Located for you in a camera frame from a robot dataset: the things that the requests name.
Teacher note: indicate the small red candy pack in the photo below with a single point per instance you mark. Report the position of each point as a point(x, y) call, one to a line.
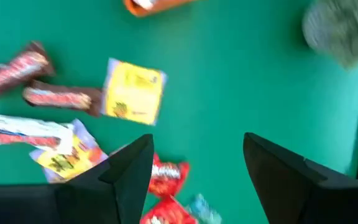
point(166, 214)
point(166, 177)

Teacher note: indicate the potted pale clustered succulent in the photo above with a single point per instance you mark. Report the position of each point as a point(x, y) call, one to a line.
point(340, 28)

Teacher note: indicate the clear teal candy wrapper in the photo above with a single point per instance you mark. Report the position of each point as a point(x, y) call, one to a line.
point(204, 210)

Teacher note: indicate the brown peanut candy bar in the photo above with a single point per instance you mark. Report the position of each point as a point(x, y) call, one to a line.
point(14, 73)
point(57, 98)

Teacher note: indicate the yellow sour candy pack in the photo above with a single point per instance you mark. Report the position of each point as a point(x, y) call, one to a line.
point(132, 91)
point(67, 160)

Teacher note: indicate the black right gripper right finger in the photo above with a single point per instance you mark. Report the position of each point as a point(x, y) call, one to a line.
point(306, 202)

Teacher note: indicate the orange slotted plastic basket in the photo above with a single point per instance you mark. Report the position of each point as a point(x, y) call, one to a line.
point(138, 12)

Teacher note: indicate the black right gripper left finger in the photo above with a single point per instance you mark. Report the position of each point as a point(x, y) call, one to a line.
point(57, 205)

